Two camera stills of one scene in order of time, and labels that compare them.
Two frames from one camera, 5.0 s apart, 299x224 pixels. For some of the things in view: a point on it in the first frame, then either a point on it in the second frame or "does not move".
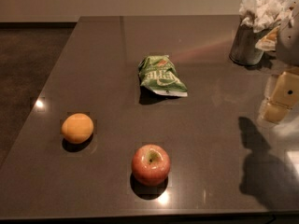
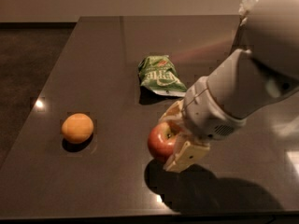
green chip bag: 158,73 does not move
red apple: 150,164 to 162,140
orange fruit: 78,128 does not move
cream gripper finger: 284,96 to 186,156
